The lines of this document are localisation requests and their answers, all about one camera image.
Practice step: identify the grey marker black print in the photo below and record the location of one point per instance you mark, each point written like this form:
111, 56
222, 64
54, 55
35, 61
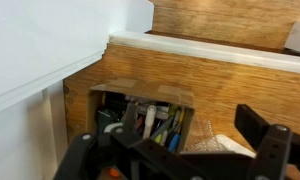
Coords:
176, 116

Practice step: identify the white marker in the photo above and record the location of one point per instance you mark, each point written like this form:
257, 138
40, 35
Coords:
150, 120

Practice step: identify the blue grey ballpoint pen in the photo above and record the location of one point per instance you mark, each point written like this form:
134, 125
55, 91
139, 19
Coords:
161, 128

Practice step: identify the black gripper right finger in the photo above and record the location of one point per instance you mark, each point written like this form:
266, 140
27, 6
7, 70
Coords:
270, 150

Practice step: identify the cardboard box of pens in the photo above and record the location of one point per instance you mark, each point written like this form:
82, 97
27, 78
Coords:
140, 89

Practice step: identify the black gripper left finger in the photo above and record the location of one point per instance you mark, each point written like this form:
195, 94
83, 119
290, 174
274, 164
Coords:
90, 156

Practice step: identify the white alcove side post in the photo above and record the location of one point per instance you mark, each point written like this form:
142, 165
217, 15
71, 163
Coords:
40, 40

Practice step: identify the blue capped grey marker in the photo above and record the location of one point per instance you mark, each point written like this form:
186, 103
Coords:
174, 142

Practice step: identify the clear plastic bag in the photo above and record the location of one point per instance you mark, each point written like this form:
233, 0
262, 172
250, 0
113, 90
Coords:
203, 133

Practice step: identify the yellow pencil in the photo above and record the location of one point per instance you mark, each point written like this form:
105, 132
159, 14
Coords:
181, 116

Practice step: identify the silver coin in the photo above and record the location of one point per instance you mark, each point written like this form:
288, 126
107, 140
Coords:
66, 89
70, 99

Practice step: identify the lime green highlighter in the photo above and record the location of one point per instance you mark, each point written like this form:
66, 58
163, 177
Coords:
159, 137

